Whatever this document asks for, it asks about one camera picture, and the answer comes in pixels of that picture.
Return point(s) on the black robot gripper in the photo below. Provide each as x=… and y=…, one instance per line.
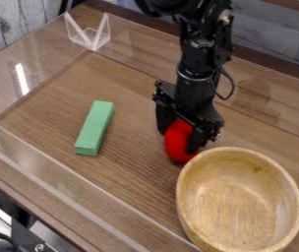
x=187, y=100

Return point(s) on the red plush strawberry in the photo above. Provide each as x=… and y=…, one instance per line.
x=175, y=141

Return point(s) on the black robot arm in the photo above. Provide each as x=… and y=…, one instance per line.
x=205, y=22

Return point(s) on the green rectangular block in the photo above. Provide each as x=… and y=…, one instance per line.
x=93, y=129

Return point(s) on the round wooden bowl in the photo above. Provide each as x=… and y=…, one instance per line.
x=237, y=202

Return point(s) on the clear acrylic enclosure walls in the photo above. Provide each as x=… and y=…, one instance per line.
x=110, y=202

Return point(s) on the black metal table bracket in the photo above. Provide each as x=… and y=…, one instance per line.
x=25, y=238

